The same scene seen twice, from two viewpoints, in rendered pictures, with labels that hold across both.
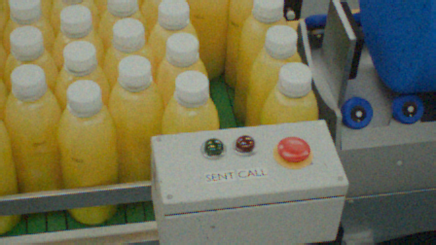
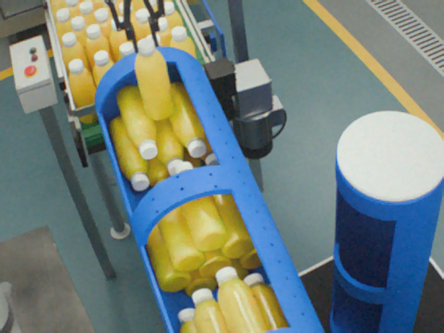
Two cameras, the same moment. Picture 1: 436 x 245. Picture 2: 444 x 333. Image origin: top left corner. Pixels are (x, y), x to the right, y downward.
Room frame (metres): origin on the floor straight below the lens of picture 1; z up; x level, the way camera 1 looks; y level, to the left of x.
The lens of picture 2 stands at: (1.19, -1.65, 2.45)
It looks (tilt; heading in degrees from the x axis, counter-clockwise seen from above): 50 degrees down; 92
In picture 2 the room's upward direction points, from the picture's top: 9 degrees counter-clockwise
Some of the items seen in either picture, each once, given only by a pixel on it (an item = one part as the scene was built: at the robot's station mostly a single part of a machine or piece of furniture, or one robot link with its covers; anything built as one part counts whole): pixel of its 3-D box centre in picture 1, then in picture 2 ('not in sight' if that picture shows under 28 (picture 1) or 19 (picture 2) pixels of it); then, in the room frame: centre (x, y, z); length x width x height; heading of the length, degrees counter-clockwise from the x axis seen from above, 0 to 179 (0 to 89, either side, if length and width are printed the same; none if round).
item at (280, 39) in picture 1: (281, 40); (101, 58); (0.86, -0.08, 1.09); 0.04 x 0.04 x 0.02
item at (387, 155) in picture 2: not in sight; (392, 154); (1.55, -0.49, 1.03); 0.28 x 0.28 x 0.01
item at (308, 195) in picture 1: (244, 188); (32, 73); (0.65, -0.04, 1.05); 0.20 x 0.10 x 0.10; 103
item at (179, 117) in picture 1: (189, 146); (76, 64); (0.76, 0.03, 0.99); 0.07 x 0.07 x 0.19
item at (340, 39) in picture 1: (342, 51); not in sight; (0.98, -0.17, 0.99); 0.10 x 0.02 x 0.12; 13
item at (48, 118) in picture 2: not in sight; (77, 193); (0.65, -0.04, 0.50); 0.04 x 0.04 x 1.00; 13
